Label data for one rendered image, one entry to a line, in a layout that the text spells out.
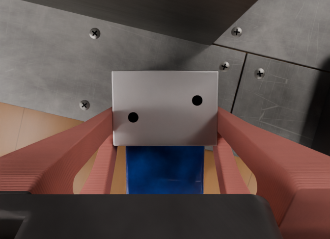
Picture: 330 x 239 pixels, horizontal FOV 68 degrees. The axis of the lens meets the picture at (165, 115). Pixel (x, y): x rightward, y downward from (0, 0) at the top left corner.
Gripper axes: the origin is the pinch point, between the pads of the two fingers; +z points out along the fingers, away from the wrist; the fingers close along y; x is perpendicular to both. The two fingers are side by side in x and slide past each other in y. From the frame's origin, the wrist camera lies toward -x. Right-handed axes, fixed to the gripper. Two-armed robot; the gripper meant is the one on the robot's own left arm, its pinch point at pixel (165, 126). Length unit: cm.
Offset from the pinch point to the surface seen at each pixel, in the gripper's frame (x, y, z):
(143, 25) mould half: -3.4, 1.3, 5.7
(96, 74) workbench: -0.3, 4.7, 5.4
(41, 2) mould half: -4.6, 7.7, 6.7
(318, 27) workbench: -2.9, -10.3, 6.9
